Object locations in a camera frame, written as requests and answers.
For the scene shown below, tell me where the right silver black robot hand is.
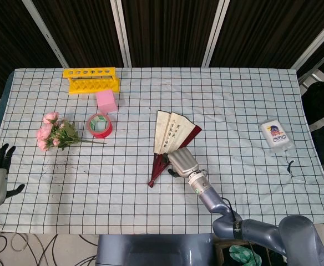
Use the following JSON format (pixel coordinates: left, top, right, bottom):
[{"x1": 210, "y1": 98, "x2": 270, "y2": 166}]
[{"x1": 162, "y1": 147, "x2": 200, "y2": 178}]

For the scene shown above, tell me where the red paper folding fan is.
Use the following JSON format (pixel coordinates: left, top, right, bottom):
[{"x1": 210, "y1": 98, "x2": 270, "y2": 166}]
[{"x1": 148, "y1": 110, "x2": 203, "y2": 189}]

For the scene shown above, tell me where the white blue checkered tablecloth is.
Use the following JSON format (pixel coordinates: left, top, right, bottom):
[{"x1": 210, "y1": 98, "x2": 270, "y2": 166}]
[{"x1": 0, "y1": 67, "x2": 324, "y2": 236}]

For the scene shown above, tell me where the pink artificial flower bouquet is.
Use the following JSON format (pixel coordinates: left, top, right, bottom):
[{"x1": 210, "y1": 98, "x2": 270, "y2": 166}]
[{"x1": 37, "y1": 111, "x2": 107, "y2": 152}]

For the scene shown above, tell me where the red adhesive tape roll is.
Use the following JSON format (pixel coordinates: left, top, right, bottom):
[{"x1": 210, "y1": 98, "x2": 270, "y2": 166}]
[{"x1": 88, "y1": 113, "x2": 114, "y2": 139}]

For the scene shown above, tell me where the blue-grey robot torso base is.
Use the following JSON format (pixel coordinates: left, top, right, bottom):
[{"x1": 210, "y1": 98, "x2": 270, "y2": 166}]
[{"x1": 95, "y1": 233, "x2": 217, "y2": 266}]

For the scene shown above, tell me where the brown cardboard box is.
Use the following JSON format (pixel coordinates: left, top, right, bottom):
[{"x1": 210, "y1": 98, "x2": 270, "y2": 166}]
[{"x1": 214, "y1": 239, "x2": 287, "y2": 266}]

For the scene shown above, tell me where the white tissue packet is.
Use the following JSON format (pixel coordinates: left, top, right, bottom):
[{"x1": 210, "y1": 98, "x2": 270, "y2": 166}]
[{"x1": 259, "y1": 118, "x2": 293, "y2": 152}]

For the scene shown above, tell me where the pink sponge block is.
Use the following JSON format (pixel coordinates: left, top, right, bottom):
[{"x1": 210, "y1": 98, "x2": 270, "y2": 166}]
[{"x1": 95, "y1": 89, "x2": 118, "y2": 114}]

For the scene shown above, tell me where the green white cloth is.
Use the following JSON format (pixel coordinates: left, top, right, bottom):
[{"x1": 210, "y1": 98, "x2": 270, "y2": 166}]
[{"x1": 229, "y1": 244, "x2": 262, "y2": 266}]

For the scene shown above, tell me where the yellow plastic test tube rack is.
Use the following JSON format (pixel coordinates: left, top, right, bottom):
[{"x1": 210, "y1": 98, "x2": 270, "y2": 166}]
[{"x1": 63, "y1": 67, "x2": 120, "y2": 96}]

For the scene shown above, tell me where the black bag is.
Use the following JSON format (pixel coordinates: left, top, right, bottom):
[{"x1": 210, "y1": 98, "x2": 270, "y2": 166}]
[{"x1": 301, "y1": 81, "x2": 324, "y2": 172}]

